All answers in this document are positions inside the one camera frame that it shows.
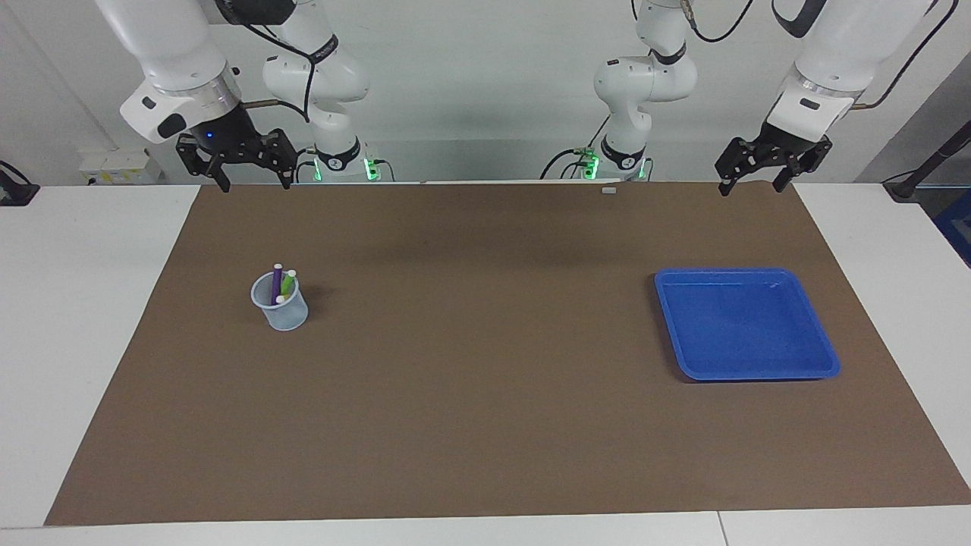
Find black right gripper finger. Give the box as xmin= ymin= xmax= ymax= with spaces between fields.
xmin=175 ymin=135 xmax=232 ymax=193
xmin=256 ymin=128 xmax=299 ymax=191

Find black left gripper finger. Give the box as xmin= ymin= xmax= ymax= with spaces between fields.
xmin=715 ymin=136 xmax=762 ymax=197
xmin=772 ymin=143 xmax=832 ymax=193

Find black stand pole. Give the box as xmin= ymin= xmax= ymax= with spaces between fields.
xmin=882 ymin=121 xmax=971 ymax=202

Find translucent plastic cup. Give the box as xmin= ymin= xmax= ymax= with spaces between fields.
xmin=251 ymin=271 xmax=310 ymax=332

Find blue plastic tray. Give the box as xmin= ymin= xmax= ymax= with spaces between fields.
xmin=655 ymin=267 xmax=841 ymax=381

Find blue crate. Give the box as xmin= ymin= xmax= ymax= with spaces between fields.
xmin=935 ymin=190 xmax=971 ymax=268

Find brown table mat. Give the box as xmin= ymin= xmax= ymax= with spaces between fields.
xmin=44 ymin=182 xmax=971 ymax=526

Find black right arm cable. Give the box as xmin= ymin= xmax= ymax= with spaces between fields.
xmin=216 ymin=0 xmax=338 ymax=124

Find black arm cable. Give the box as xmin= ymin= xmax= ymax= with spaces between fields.
xmin=685 ymin=0 xmax=943 ymax=112
xmin=216 ymin=0 xmax=338 ymax=124

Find white wall socket box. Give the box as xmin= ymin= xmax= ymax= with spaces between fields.
xmin=79 ymin=148 xmax=162 ymax=187

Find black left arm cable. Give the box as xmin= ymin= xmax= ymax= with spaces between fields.
xmin=685 ymin=0 xmax=943 ymax=112

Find black clamp mount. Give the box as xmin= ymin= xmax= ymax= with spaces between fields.
xmin=0 ymin=161 xmax=40 ymax=207

